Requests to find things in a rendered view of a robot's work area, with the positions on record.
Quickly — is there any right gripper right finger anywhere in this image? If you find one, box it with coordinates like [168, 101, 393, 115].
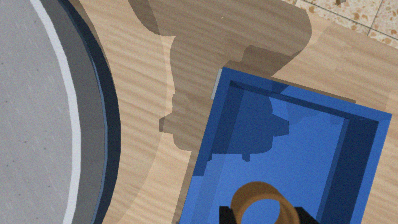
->
[294, 207, 319, 224]

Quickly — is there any blue open-top crate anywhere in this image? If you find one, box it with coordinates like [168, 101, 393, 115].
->
[179, 67, 392, 224]

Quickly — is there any bronze bushing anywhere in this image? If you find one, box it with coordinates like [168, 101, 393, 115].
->
[230, 181, 300, 224]

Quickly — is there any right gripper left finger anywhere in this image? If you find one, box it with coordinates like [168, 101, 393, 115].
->
[219, 206, 237, 224]

